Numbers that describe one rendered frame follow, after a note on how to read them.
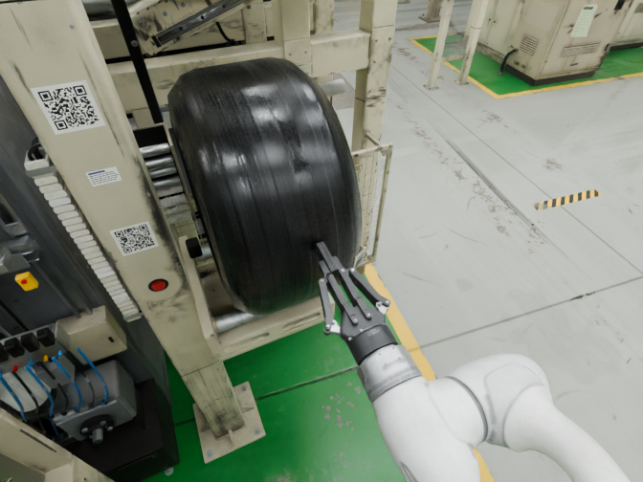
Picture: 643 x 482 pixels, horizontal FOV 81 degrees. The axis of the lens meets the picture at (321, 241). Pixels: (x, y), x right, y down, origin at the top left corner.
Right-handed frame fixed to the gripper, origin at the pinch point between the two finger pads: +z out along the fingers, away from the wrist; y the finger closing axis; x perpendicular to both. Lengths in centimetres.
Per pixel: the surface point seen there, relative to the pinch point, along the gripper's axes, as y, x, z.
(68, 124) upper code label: 34.7, -20.1, 27.6
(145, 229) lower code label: 30.6, 4.3, 24.1
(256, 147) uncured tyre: 6.9, -15.7, 17.1
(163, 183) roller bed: 26, 26, 61
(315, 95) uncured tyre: -7.8, -18.2, 25.3
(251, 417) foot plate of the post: 24, 126, 10
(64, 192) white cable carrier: 40.8, -7.6, 26.9
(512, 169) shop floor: -231, 142, 110
